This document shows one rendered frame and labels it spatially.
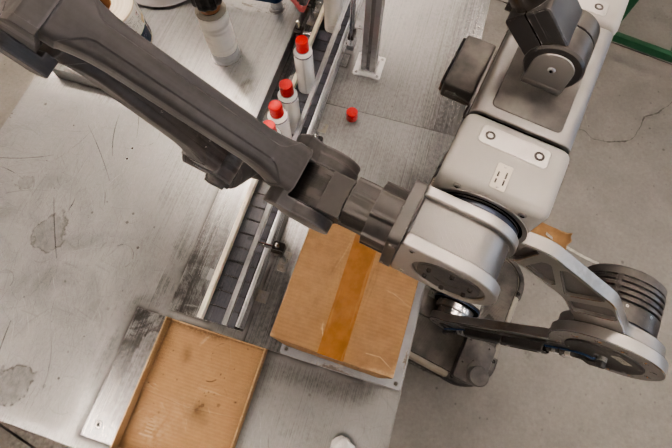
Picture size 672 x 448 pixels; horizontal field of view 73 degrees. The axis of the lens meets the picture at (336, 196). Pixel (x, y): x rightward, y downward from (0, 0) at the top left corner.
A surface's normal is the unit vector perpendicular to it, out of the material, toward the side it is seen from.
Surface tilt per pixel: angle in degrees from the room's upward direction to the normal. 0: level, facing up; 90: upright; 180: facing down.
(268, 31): 0
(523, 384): 0
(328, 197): 9
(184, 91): 43
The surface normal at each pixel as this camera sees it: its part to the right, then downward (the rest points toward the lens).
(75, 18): 0.55, 0.15
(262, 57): 0.00, -0.37
